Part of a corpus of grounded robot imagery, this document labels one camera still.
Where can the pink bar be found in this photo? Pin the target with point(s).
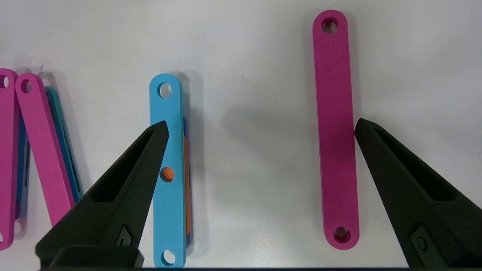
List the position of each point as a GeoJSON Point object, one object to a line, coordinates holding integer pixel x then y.
{"type": "Point", "coordinates": [41, 143]}
{"type": "Point", "coordinates": [335, 113]}
{"type": "Point", "coordinates": [7, 158]}

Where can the long purple flat bar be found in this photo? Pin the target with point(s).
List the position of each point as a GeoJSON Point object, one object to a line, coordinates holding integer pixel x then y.
{"type": "Point", "coordinates": [190, 241]}

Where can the dark blue flat bar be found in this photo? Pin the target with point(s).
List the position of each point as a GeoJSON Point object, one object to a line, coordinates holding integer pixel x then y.
{"type": "Point", "coordinates": [22, 169]}

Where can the cyan flat bar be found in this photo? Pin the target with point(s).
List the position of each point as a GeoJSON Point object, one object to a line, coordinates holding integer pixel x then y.
{"type": "Point", "coordinates": [169, 210]}
{"type": "Point", "coordinates": [64, 143]}

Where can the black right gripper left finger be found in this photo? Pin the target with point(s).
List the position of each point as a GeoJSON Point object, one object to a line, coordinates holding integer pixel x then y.
{"type": "Point", "coordinates": [124, 188]}

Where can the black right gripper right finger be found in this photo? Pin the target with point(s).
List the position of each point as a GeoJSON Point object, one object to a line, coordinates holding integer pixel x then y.
{"type": "Point", "coordinates": [421, 210]}

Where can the orange flat bar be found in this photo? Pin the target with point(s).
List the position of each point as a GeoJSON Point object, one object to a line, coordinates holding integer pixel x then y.
{"type": "Point", "coordinates": [167, 174]}

